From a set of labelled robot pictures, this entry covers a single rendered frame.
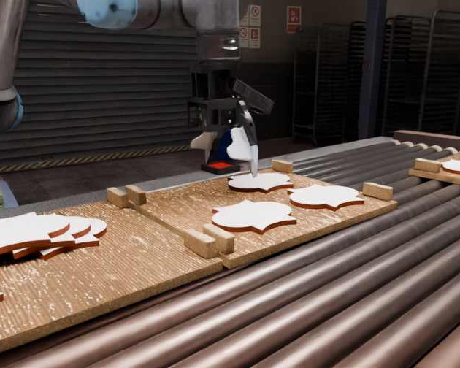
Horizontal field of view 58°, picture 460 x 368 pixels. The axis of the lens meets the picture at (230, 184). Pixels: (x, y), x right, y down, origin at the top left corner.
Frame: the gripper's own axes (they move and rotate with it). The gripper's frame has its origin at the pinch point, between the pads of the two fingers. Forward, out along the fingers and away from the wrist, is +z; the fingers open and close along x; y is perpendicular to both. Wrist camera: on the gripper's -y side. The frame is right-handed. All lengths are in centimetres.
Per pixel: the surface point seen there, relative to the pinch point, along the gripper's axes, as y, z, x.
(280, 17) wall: -438, -78, -448
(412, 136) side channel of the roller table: -98, 9, -19
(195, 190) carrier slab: 2.7, 5.7, -9.8
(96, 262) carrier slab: 31.2, 4.8, 10.8
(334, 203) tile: -11.2, 5.4, 15.4
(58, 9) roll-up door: -108, -80, -465
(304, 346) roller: 20.3, 7.0, 38.0
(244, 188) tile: -4.6, 5.2, -2.2
